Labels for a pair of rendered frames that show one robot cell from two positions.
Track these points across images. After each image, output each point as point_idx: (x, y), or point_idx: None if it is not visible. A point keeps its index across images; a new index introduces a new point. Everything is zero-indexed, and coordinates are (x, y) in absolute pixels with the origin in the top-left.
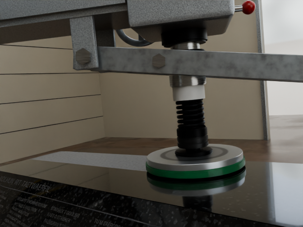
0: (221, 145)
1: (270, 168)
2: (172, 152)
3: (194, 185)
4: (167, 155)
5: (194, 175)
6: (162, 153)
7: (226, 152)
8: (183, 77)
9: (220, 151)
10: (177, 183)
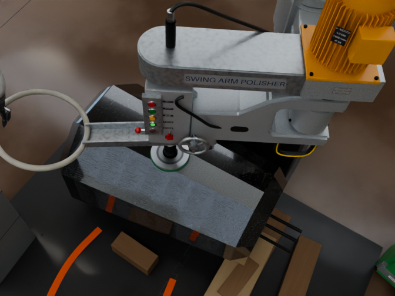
0: (157, 161)
1: (143, 146)
2: (178, 156)
3: None
4: (180, 151)
5: None
6: (183, 154)
7: (157, 148)
8: None
9: (159, 151)
10: None
